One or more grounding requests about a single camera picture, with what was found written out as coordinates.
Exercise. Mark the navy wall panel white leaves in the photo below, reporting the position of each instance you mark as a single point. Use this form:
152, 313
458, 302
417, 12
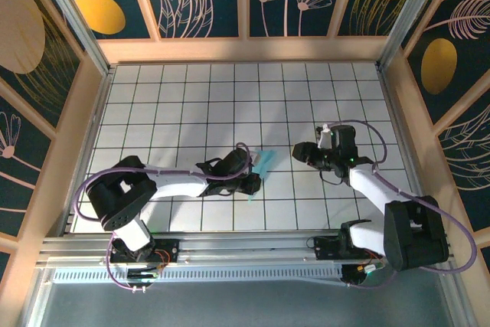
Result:
467, 158

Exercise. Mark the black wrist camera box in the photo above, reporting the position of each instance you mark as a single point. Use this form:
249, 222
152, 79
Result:
344, 139
237, 162

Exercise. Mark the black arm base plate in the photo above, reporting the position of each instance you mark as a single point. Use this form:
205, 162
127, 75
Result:
325, 248
170, 250

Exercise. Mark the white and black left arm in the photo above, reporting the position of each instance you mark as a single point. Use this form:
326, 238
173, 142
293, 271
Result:
180, 185

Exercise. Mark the light blue cloth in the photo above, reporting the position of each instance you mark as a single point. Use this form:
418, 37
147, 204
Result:
266, 162

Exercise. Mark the navy panel golden oval feathers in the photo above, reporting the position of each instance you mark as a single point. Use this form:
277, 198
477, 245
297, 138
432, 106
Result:
440, 66

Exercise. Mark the navy wall panel white flower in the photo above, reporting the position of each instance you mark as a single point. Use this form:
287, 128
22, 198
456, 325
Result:
19, 174

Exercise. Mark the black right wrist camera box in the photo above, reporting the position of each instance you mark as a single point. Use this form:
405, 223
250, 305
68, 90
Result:
344, 139

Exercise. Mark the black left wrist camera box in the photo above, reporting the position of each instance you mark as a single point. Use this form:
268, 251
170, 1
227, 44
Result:
237, 162

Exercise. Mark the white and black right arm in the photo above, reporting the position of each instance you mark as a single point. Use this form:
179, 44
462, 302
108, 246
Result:
371, 185

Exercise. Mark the long aluminium base rail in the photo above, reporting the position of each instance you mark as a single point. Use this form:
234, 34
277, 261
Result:
245, 250

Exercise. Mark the aluminium table side rail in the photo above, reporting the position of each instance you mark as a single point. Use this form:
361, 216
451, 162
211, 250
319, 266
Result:
95, 112
396, 112

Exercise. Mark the aluminium corner post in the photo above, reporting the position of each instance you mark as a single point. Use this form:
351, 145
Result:
78, 20
407, 17

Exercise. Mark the grey metal sheet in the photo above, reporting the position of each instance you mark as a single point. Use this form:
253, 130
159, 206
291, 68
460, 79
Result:
229, 306

